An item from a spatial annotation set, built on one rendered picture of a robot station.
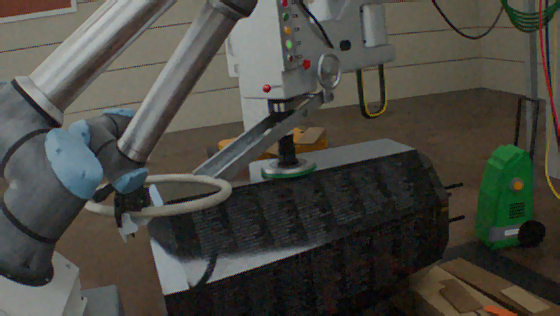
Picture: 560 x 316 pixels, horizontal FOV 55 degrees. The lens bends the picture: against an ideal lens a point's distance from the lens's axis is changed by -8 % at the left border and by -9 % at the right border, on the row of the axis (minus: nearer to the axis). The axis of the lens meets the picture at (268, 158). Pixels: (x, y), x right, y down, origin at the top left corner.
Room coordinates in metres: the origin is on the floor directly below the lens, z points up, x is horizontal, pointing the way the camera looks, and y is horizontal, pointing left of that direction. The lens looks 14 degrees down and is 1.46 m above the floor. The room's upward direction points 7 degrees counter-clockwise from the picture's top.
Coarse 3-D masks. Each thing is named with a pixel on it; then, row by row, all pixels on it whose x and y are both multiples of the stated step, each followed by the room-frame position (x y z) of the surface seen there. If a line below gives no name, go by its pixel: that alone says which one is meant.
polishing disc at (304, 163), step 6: (300, 156) 2.33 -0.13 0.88; (270, 162) 2.29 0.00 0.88; (276, 162) 2.29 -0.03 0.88; (300, 162) 2.24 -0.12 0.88; (306, 162) 2.22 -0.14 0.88; (312, 162) 2.21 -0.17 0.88; (264, 168) 2.21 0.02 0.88; (270, 168) 2.20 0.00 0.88; (276, 168) 2.19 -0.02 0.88; (282, 168) 2.18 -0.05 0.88; (288, 168) 2.17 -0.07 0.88; (294, 168) 2.16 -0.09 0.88; (300, 168) 2.15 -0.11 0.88; (306, 168) 2.16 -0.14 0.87
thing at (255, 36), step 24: (264, 0) 2.13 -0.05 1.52; (240, 24) 2.22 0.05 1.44; (264, 24) 2.14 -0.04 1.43; (240, 48) 2.23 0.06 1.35; (264, 48) 2.15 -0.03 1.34; (312, 48) 2.24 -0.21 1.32; (240, 72) 2.25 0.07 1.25; (264, 72) 2.16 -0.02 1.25; (288, 72) 2.12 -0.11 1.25; (312, 72) 2.22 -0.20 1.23; (264, 96) 2.17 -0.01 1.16; (288, 96) 2.11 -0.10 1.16
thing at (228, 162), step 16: (304, 96) 2.41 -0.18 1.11; (320, 96) 2.33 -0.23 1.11; (304, 112) 2.23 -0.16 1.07; (256, 128) 2.21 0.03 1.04; (288, 128) 2.17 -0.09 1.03; (240, 144) 2.14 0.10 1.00; (256, 144) 2.04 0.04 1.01; (272, 144) 2.10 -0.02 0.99; (208, 160) 2.02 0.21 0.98; (224, 160) 2.07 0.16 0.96; (240, 160) 1.98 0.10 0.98; (224, 176) 1.92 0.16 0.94
